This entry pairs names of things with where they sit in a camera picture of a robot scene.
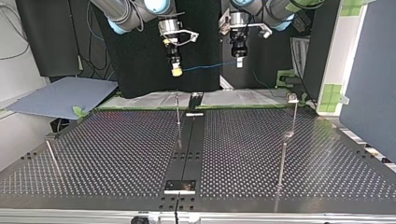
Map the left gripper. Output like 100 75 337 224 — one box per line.
231 28 249 69

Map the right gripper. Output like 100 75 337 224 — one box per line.
163 38 184 77

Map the blue cable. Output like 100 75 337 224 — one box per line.
182 61 238 73

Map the connector holder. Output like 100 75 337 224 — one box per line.
187 91 205 118

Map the black panel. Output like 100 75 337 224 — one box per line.
92 0 313 99

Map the grey board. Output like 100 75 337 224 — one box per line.
5 76 120 121

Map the black box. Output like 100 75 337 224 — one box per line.
14 0 81 77

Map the metal post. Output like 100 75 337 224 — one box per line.
287 92 300 138
277 142 288 189
45 139 64 177
175 92 181 126

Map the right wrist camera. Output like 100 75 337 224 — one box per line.
159 28 200 47

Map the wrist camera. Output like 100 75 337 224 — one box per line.
159 28 200 47
218 8 274 40

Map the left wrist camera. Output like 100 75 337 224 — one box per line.
218 8 274 40

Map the black cable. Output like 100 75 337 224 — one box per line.
123 0 147 33
68 0 117 82

